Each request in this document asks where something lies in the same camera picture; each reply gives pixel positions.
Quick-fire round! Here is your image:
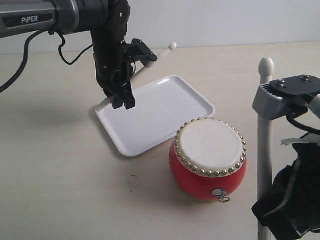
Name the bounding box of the black gripper one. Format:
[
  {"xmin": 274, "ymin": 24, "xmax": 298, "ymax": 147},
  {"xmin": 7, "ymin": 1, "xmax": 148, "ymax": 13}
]
[{"xmin": 251, "ymin": 133, "xmax": 320, "ymax": 240}]

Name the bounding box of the black gripper two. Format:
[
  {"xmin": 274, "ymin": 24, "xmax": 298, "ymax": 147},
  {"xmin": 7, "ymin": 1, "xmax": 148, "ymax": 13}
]
[{"xmin": 89, "ymin": 24, "xmax": 137, "ymax": 111}]

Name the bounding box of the wooden drumstick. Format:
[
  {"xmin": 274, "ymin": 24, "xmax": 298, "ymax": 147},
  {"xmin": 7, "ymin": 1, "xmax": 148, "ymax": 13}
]
[
  {"xmin": 95, "ymin": 42, "xmax": 178, "ymax": 112},
  {"xmin": 256, "ymin": 57, "xmax": 276, "ymax": 240}
]

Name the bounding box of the small red drum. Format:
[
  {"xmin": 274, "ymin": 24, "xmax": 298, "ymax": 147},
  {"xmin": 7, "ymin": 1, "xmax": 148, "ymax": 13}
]
[{"xmin": 169, "ymin": 117, "xmax": 247, "ymax": 203}]

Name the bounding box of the white rectangular plastic tray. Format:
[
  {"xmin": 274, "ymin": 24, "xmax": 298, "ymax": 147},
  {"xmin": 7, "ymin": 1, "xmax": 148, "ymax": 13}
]
[{"xmin": 95, "ymin": 75, "xmax": 216, "ymax": 158}]

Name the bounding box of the grey wrist camera two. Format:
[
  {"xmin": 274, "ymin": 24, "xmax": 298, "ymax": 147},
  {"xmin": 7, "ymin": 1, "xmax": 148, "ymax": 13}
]
[{"xmin": 124, "ymin": 38, "xmax": 158, "ymax": 67}]

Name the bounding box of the black cable on arm one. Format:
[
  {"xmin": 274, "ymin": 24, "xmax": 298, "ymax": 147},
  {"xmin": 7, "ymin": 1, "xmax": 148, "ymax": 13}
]
[{"xmin": 286, "ymin": 111, "xmax": 320, "ymax": 136}]

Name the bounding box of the wrist camera on gripper one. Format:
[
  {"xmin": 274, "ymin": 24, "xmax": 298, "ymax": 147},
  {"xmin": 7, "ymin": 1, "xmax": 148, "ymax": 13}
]
[{"xmin": 252, "ymin": 74, "xmax": 320, "ymax": 121}]

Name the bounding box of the black cable on arm two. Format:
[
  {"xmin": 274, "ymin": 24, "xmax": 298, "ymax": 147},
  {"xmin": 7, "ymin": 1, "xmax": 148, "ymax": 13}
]
[{"xmin": 0, "ymin": 29, "xmax": 95, "ymax": 94}]

